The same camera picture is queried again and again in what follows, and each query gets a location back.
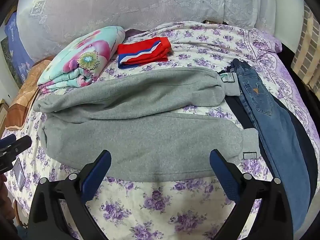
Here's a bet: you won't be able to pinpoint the grey sweatpants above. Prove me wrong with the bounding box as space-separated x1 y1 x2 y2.
33 67 260 182

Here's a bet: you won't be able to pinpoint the person's hand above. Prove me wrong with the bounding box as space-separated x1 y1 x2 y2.
0 174 15 220

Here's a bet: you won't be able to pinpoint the purple floral bed sheet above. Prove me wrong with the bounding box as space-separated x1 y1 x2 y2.
6 22 319 239

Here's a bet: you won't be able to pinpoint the blue denim jeans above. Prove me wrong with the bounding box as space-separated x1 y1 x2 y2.
230 58 311 233

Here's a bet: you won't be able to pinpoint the teal pink floral folded blanket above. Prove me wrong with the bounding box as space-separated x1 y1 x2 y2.
37 26 125 94

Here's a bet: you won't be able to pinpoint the beige checkered curtain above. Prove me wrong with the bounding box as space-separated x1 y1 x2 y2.
291 3 320 99

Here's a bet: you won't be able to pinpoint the red white blue folded garment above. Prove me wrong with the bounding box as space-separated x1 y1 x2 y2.
117 37 171 69

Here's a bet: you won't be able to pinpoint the blue patterned wall hanging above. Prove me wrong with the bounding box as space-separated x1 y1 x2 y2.
4 12 34 82

